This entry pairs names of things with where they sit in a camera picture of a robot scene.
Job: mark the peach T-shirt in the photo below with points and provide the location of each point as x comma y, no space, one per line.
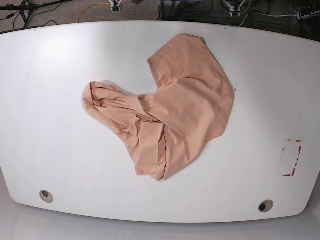
165,131

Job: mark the right table grommet hole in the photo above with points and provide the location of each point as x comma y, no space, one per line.
266,206

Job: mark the table grommet hole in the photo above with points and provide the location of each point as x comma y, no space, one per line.
46,196
266,206

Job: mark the left table grommet hole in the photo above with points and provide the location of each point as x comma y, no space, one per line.
46,196

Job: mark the red tape rectangle marking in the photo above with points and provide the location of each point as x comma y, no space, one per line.
289,157

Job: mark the white power strip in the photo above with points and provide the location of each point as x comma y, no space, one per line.
309,12

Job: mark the black tripod stand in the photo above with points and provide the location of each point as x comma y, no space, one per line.
27,8

